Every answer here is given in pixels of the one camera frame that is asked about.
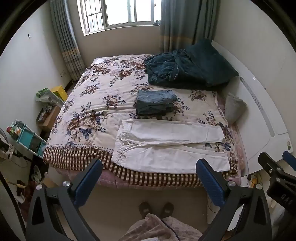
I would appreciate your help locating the white pants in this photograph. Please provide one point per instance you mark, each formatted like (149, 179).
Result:
(166, 148)

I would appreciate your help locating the white headboard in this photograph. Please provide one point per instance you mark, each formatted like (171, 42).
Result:
(259, 99)

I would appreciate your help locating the window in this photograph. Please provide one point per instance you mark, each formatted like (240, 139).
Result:
(120, 14)

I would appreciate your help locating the green plastic bag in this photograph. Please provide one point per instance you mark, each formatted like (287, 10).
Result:
(45, 95)

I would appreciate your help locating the teal shelf cart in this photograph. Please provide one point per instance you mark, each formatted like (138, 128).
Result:
(26, 139)

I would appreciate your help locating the cardboard box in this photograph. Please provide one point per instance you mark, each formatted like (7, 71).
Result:
(49, 118)

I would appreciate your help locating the folded blue jeans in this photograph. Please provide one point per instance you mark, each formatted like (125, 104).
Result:
(156, 97)

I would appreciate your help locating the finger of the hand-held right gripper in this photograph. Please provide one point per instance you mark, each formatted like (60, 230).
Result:
(291, 160)
(269, 163)

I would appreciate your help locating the grey-blue curtain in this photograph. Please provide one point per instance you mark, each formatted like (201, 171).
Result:
(67, 41)
(185, 23)

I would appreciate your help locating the dark teal blanket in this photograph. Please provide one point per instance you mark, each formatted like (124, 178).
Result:
(192, 66)

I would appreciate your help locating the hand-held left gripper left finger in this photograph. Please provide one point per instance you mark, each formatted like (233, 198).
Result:
(89, 183)

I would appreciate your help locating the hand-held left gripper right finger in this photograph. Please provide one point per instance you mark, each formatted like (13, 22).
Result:
(211, 185)

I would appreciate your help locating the floral bedspread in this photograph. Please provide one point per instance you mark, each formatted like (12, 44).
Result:
(99, 111)

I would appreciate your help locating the grey pillow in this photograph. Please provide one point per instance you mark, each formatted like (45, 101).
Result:
(234, 107)

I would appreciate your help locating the yellow box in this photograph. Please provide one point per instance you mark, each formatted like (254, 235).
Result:
(59, 92)

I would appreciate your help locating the dark slipper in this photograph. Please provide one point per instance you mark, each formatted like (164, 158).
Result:
(167, 209)
(143, 209)

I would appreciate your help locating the folded dark jeans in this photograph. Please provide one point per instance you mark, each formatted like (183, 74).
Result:
(153, 111)

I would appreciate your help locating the pair of light shoes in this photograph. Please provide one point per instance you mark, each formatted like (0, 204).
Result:
(36, 175)

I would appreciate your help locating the pink checked mattress sheet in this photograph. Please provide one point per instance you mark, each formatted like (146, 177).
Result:
(148, 179)

